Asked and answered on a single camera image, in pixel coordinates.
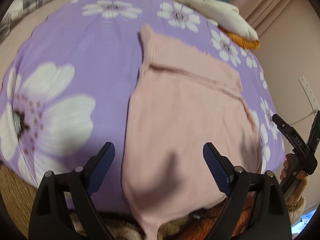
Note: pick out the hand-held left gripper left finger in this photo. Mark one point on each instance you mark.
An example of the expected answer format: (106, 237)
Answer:
(101, 170)

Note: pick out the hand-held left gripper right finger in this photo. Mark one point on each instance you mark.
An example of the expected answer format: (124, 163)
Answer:
(217, 170)

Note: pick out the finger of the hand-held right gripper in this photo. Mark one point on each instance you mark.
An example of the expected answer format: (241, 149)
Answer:
(315, 135)
(290, 132)

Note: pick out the pink knit sweater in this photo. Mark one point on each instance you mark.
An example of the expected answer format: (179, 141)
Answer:
(180, 120)

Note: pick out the person's right forearm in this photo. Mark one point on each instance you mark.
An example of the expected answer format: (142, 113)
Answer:
(297, 208)

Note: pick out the person's right hand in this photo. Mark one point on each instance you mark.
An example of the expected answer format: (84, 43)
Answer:
(286, 166)

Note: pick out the orange cloth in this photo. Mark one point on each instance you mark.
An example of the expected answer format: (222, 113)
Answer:
(240, 206)

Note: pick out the brown woven rug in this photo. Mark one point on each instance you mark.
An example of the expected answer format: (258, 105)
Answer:
(10, 182)

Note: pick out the purple floral blanket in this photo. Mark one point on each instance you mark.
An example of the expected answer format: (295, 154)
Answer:
(75, 55)

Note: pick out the pink curtain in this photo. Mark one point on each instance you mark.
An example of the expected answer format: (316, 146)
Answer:
(270, 5)

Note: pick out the white goose plush toy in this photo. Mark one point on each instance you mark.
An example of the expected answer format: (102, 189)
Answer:
(220, 10)

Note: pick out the white wall socket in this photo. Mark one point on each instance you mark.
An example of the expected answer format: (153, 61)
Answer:
(308, 92)

